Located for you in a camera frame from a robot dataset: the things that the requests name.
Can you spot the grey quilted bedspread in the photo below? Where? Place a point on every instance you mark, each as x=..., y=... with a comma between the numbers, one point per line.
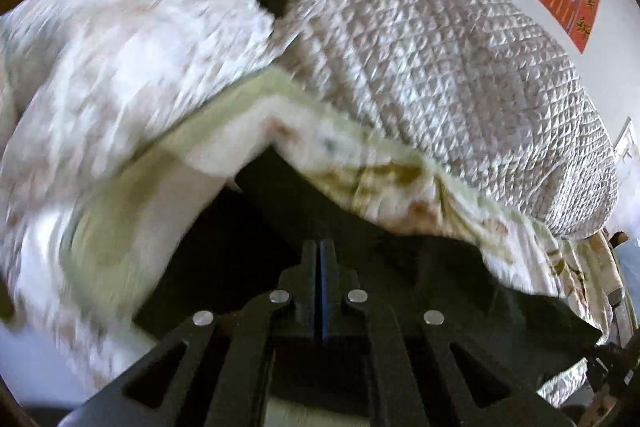
x=425, y=57

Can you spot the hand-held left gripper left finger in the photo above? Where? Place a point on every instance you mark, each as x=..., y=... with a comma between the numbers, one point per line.
x=311, y=287

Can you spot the brown wooden bed post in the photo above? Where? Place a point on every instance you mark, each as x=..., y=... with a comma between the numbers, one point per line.
x=619, y=238

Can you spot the white picture frame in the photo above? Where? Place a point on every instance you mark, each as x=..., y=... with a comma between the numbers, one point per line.
x=624, y=147

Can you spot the black pants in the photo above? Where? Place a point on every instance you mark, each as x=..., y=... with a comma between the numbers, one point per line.
x=250, y=247

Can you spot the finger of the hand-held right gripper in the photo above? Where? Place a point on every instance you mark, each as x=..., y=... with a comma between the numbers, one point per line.
x=612, y=367

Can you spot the floral fleece blanket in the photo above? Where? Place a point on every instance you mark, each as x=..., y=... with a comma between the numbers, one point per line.
x=240, y=117

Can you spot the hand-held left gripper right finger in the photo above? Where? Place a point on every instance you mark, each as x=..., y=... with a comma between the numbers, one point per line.
x=328, y=287

